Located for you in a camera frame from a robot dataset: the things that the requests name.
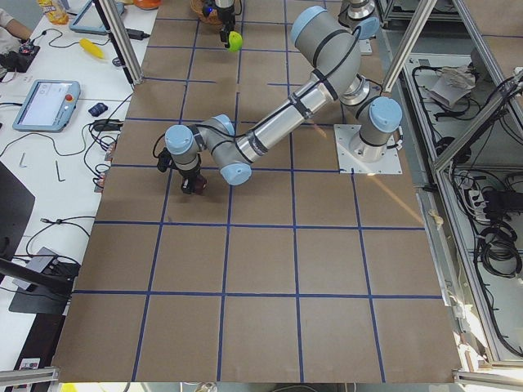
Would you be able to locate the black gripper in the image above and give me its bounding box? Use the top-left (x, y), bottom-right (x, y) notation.
top-left (158, 148), bottom-right (201, 194)
top-left (202, 0), bottom-right (238, 43)

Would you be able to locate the dark red apple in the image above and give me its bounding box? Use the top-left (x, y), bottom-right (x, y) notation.
top-left (191, 175), bottom-right (207, 195)

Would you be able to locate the green apple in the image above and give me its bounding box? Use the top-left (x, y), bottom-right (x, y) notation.
top-left (226, 31), bottom-right (243, 52)

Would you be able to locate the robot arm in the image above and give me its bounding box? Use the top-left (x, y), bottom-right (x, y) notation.
top-left (157, 6), bottom-right (403, 194)
top-left (191, 1), bottom-right (380, 49)

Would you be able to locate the wicker basket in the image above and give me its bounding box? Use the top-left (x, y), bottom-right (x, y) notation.
top-left (190, 0), bottom-right (221, 25)

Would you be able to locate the orange cylinder container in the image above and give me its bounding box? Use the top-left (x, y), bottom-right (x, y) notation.
top-left (132, 0), bottom-right (162, 11)

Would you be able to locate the black power adapter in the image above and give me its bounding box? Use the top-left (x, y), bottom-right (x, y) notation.
top-left (126, 28), bottom-right (150, 41)

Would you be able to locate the dark blue small pouch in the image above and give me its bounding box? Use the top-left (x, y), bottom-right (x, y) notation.
top-left (88, 102), bottom-right (108, 118)

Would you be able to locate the far teach pendant tablet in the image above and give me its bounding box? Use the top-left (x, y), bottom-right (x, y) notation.
top-left (69, 1), bottom-right (107, 35)

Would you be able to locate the teach pendant tablet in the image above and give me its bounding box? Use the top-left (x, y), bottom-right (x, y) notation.
top-left (12, 79), bottom-right (81, 133)
top-left (69, 1), bottom-right (107, 35)

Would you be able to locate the yellow toy corn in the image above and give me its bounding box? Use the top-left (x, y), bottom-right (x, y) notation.
top-left (78, 38), bottom-right (105, 60)

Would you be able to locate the near teach pendant tablet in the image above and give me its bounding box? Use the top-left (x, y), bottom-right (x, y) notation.
top-left (12, 79), bottom-right (81, 133)

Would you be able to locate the grey usb hub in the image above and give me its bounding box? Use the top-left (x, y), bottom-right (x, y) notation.
top-left (13, 247), bottom-right (80, 294)

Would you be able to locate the black monitor stand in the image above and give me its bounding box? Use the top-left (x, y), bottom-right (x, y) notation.
top-left (1, 165), bottom-right (72, 314)

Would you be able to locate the aluminium frame post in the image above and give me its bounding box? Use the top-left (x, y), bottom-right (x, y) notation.
top-left (94, 0), bottom-right (144, 86)

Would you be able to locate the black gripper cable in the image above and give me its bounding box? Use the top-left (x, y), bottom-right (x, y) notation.
top-left (152, 24), bottom-right (364, 160)

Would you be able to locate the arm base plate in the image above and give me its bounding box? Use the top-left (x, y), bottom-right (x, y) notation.
top-left (333, 124), bottom-right (403, 176)
top-left (359, 39), bottom-right (373, 56)

